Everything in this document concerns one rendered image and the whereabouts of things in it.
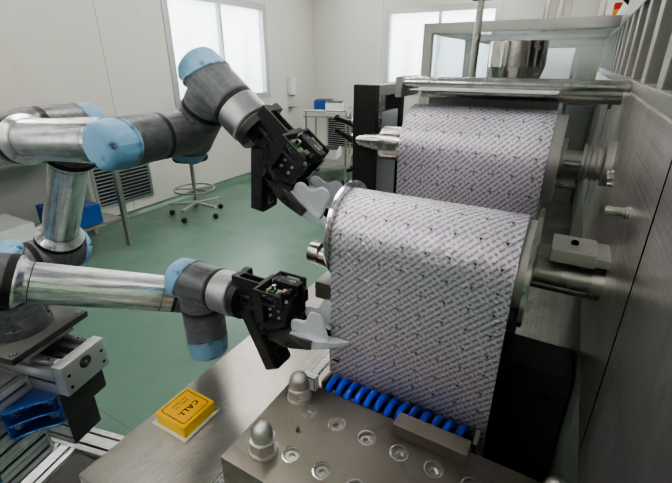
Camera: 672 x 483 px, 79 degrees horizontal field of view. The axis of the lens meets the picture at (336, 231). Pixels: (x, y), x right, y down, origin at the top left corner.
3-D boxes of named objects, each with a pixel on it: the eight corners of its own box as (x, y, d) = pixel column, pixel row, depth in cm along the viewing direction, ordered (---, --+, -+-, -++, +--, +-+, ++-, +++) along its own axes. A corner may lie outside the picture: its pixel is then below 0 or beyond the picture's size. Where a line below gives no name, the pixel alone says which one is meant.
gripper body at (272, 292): (282, 300, 59) (220, 280, 65) (285, 348, 62) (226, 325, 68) (311, 277, 65) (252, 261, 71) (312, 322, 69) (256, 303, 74)
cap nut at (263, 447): (261, 432, 54) (259, 406, 52) (284, 444, 52) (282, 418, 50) (242, 453, 51) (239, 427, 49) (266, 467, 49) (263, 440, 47)
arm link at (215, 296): (207, 318, 70) (240, 296, 77) (227, 326, 68) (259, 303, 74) (202, 280, 67) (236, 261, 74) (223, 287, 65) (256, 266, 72)
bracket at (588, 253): (551, 244, 50) (554, 229, 49) (606, 255, 47) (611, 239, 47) (548, 260, 46) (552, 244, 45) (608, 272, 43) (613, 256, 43)
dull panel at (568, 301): (575, 171, 236) (585, 128, 227) (582, 171, 234) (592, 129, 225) (541, 520, 56) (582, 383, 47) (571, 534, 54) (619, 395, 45)
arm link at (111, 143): (-52, 112, 77) (101, 103, 54) (13, 107, 86) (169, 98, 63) (-29, 172, 82) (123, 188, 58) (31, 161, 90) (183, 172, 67)
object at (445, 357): (332, 373, 65) (332, 270, 58) (485, 435, 54) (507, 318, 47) (330, 375, 65) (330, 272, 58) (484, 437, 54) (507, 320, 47)
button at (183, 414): (188, 396, 77) (187, 386, 76) (216, 410, 74) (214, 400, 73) (157, 422, 71) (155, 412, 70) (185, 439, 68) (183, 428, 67)
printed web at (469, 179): (410, 316, 100) (428, 100, 81) (512, 346, 90) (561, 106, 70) (331, 430, 69) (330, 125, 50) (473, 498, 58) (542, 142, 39)
